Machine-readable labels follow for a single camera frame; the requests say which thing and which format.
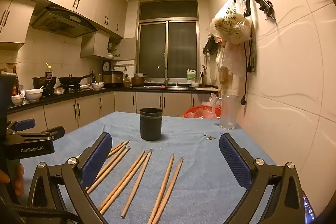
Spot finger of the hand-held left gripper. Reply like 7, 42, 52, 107
8, 126, 65, 141
6, 118, 36, 135

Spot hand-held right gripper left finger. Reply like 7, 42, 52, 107
28, 132, 113, 224

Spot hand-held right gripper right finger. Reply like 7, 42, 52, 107
219, 133, 317, 224

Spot bunch of wooden chopsticks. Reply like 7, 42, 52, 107
85, 140, 184, 224

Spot black chopstick holder cup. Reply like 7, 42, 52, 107
139, 108, 163, 141

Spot person's left hand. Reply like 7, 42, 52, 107
0, 164, 25, 197

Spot large white bowl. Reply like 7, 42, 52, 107
25, 88, 43, 102

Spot black kitchen countertop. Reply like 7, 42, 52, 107
7, 85, 219, 114

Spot dark stock pot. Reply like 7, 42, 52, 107
32, 76, 57, 89

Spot blue tablecloth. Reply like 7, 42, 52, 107
20, 111, 276, 224

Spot gas stove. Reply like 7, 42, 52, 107
62, 84, 80, 93

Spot clear plastic cup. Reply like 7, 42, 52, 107
211, 94, 239, 130

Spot yellow capped soy sauce bottle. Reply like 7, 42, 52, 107
45, 63, 54, 96

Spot black wok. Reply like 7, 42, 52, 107
58, 73, 95, 85

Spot red plastic basket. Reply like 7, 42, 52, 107
183, 105, 222, 119

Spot beige base cabinets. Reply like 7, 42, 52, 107
7, 90, 218, 135

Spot white plastic bag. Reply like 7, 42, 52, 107
201, 93, 218, 109

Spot metal rice cooker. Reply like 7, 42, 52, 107
102, 71, 124, 87

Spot plastic bag of dried food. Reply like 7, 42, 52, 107
218, 67, 234, 93

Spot brown cooking pot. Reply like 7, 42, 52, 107
131, 76, 145, 87

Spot stainless steel sink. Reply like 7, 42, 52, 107
142, 85, 189, 89

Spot crumpled clear plastic bag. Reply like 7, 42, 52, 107
222, 40, 247, 77

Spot metal sink faucet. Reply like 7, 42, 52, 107
157, 64, 170, 86

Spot black range hood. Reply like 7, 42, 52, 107
30, 7, 98, 39

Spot metal framed window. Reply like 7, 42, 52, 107
136, 0, 200, 83

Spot hanging plastic bags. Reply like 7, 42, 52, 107
209, 0, 252, 45

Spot black power cable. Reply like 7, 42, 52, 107
240, 40, 250, 106

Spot small beige wall cabinet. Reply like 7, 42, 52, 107
80, 32, 122, 60

